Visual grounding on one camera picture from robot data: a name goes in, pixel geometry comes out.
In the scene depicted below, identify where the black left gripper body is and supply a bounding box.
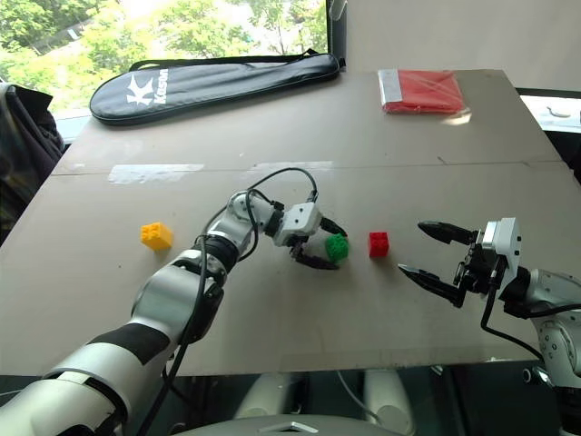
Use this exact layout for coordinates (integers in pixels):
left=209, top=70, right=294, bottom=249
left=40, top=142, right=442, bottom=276
left=287, top=233, right=320, bottom=263

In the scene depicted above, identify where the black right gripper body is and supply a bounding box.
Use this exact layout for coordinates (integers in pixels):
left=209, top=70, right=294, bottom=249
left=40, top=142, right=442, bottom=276
left=452, top=229, right=500, bottom=297

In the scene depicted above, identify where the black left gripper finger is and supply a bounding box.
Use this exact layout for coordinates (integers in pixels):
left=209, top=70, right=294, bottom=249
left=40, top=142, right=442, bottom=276
left=319, top=216, right=350, bottom=238
left=292, top=253, right=341, bottom=272

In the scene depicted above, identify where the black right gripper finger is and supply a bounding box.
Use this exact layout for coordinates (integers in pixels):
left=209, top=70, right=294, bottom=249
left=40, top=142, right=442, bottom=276
left=417, top=220, right=481, bottom=247
left=397, top=263, right=468, bottom=310

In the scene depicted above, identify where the green toy brick cube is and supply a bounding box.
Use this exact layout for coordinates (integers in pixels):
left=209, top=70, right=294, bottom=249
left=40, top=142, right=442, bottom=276
left=324, top=233, right=351, bottom=264

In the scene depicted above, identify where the red toy brick cube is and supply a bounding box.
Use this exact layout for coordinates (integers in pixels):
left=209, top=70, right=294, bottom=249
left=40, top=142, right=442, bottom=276
left=368, top=231, right=390, bottom=259

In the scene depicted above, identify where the white rounded robot leg shell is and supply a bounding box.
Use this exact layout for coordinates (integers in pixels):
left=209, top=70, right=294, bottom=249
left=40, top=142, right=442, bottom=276
left=362, top=370, right=417, bottom=433
left=232, top=372, right=304, bottom=421

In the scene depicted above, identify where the red packet in clear plastic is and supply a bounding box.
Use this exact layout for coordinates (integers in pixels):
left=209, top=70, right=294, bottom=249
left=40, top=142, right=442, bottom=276
left=377, top=67, right=468, bottom=116

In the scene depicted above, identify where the yellow toy brick cube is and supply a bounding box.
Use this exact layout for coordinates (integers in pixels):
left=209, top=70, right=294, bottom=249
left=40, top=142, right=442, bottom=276
left=139, top=221, right=175, bottom=253

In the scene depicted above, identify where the grey robot torso top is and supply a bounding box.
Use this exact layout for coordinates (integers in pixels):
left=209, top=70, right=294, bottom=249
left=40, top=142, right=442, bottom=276
left=171, top=411, right=412, bottom=436

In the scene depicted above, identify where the black racket bag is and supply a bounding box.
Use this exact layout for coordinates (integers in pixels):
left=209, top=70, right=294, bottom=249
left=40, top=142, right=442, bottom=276
left=88, top=48, right=348, bottom=128

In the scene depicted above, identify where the dark jacket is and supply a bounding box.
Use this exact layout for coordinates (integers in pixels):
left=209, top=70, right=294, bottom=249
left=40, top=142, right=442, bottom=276
left=0, top=82, right=66, bottom=247

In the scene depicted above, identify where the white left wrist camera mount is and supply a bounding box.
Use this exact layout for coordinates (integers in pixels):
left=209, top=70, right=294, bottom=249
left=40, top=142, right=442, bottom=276
left=273, top=202, right=321, bottom=249

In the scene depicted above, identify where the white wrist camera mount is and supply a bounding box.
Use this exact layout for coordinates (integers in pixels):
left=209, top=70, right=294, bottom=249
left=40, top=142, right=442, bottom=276
left=273, top=202, right=321, bottom=249
left=480, top=216, right=524, bottom=301

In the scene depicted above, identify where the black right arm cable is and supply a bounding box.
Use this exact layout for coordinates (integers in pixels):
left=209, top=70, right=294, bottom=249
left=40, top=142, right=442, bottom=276
left=480, top=256, right=546, bottom=362

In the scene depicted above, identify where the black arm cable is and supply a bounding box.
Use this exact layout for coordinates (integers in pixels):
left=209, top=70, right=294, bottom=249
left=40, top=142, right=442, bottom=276
left=134, top=167, right=320, bottom=436
left=480, top=256, right=546, bottom=362

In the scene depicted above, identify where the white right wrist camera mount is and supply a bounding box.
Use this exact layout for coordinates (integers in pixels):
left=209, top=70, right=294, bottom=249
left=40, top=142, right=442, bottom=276
left=480, top=216, right=524, bottom=301

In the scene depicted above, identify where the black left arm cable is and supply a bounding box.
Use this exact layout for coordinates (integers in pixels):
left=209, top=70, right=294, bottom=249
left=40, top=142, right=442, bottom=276
left=134, top=167, right=320, bottom=436

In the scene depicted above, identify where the thin white cable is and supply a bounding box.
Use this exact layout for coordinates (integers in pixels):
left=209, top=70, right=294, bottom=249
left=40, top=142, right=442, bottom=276
left=336, top=371, right=380, bottom=420

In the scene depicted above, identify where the black window frame post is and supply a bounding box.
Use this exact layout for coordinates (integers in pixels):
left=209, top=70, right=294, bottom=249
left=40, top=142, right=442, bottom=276
left=325, top=0, right=349, bottom=72

